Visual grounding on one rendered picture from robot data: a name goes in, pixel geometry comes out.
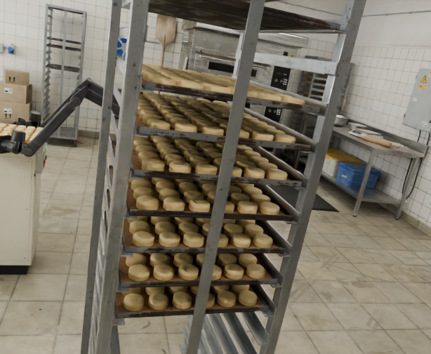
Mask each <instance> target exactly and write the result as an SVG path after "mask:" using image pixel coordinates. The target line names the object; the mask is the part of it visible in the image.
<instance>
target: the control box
mask: <svg viewBox="0 0 431 354"><path fill-rule="evenodd" d="M46 146H47V143H44V146H43V152H42V154H37V173H42V171H43V170H44V167H45V164H46V162H45V164H44V159H46V153H45V149H46Z"/></svg>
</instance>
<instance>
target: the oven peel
mask: <svg viewBox="0 0 431 354"><path fill-rule="evenodd" d="M176 21H177V19H176V18H174V17H170V16H166V15H159V14H158V15H157V23H156V30H155V37H156V38H157V39H158V40H159V41H160V42H161V44H162V46H163V50H162V57H161V67H163V64H164V50H165V46H166V45H167V44H168V43H170V42H172V41H173V40H174V39H175V28H176Z"/></svg>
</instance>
